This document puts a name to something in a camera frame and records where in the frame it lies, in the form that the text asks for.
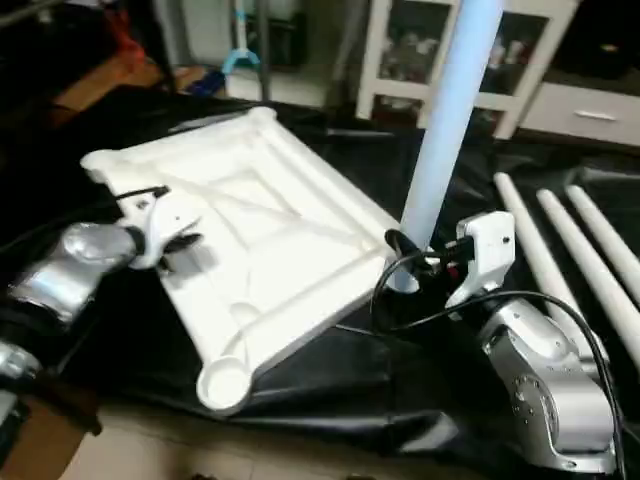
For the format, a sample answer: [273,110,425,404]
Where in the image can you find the white plastic table top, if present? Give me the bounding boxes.
[80,106,403,416]

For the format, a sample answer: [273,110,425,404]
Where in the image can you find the white plastic table leg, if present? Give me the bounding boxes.
[492,171,583,333]
[536,187,640,373]
[383,0,506,295]
[565,183,640,293]

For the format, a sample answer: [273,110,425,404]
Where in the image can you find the black mat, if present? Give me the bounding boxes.
[0,85,640,471]

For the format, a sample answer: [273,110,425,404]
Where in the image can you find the blue box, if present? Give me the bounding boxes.
[188,68,229,98]

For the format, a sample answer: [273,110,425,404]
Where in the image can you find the white glass-door cabinet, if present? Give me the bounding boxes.
[354,0,583,141]

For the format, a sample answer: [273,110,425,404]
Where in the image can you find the teal and white pole tool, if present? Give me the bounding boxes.
[218,0,263,77]

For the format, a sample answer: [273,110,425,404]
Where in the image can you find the white drawer unit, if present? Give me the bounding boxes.
[518,80,640,148]

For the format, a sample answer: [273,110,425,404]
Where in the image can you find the dark metal stand pole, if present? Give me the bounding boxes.
[254,0,274,103]

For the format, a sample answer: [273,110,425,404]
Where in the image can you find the red cables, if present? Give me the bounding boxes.
[103,8,148,63]

